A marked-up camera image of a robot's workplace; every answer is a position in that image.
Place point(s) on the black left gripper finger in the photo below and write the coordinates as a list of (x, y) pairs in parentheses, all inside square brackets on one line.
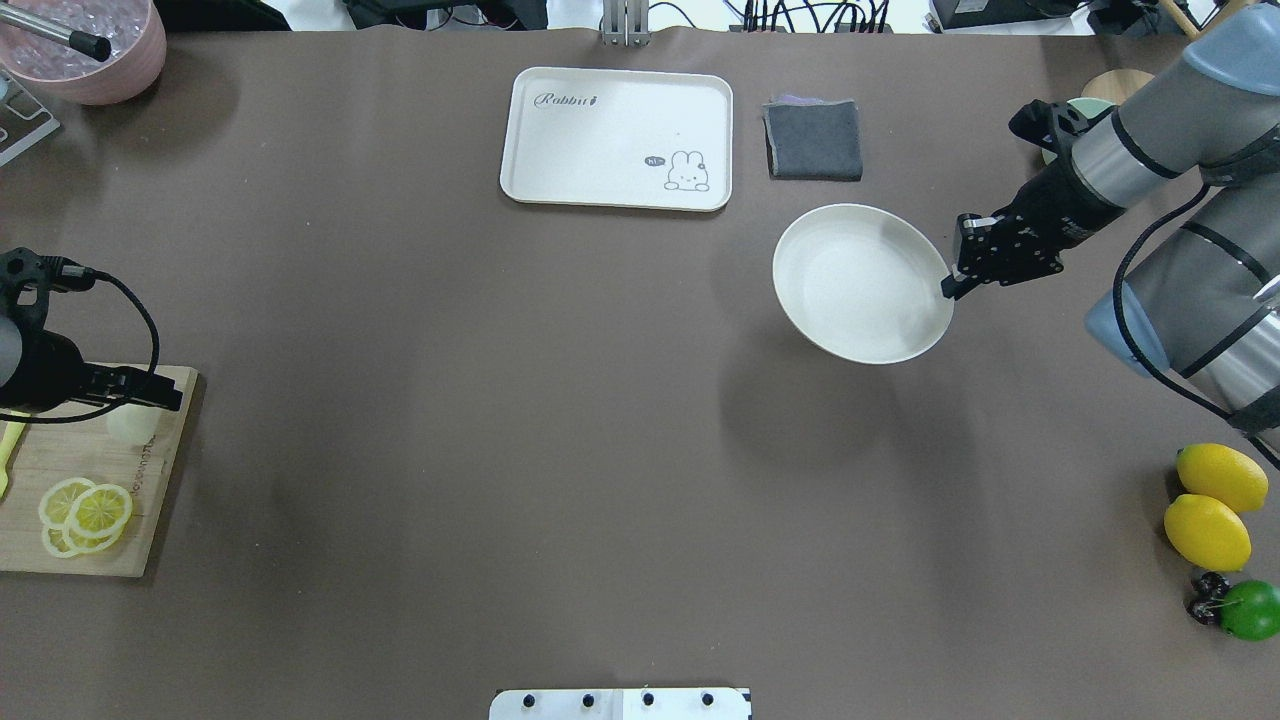
[(149, 389)]

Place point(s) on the mint green bowl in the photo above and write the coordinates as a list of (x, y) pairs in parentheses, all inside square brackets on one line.
[(1090, 107)]

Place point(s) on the yellow lemon near lime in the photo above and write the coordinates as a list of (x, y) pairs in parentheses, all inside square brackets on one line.
[(1206, 532)]

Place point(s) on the wooden mug tree stand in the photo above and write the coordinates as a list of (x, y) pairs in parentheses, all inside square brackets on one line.
[(1117, 85)]

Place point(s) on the pink bowl with ice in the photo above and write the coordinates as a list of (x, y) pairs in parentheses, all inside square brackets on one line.
[(135, 31)]

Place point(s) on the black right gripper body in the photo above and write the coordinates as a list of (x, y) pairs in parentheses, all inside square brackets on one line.
[(1062, 203)]

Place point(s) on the green lime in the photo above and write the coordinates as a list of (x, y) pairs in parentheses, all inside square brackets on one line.
[(1250, 611)]

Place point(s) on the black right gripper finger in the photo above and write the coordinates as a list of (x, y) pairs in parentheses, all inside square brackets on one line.
[(956, 287)]

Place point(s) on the dark cherries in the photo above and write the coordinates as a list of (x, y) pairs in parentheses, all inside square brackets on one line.
[(1209, 590)]

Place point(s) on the cream rectangular rabbit tray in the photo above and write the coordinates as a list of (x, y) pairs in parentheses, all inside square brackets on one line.
[(619, 139)]

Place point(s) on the cream round plate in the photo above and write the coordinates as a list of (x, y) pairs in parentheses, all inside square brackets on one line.
[(862, 284)]

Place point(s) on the steel muddler in bowl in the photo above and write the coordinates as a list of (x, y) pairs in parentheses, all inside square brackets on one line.
[(95, 47)]

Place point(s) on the aluminium frame post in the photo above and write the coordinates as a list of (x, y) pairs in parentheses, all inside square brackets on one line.
[(625, 23)]

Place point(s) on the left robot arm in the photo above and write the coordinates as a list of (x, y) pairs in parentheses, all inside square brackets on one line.
[(72, 412)]

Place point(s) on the yellow plastic knife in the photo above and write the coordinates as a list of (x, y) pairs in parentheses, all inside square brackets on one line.
[(13, 430)]

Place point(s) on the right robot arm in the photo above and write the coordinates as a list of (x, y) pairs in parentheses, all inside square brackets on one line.
[(1193, 302)]

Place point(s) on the white cup rack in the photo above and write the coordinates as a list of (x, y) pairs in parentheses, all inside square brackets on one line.
[(25, 121)]

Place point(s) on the bamboo cutting board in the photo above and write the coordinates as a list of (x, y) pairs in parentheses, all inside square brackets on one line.
[(46, 454)]

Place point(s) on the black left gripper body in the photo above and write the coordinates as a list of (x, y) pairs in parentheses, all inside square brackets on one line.
[(48, 368)]

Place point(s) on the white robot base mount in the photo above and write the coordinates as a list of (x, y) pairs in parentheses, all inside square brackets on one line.
[(623, 703)]

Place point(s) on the yellow lemon outer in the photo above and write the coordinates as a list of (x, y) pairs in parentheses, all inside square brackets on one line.
[(1220, 472)]

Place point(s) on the lemon slices stack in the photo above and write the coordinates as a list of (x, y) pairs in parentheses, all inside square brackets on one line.
[(80, 517)]

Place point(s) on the grey folded cloth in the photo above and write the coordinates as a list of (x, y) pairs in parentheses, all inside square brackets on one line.
[(815, 140)]

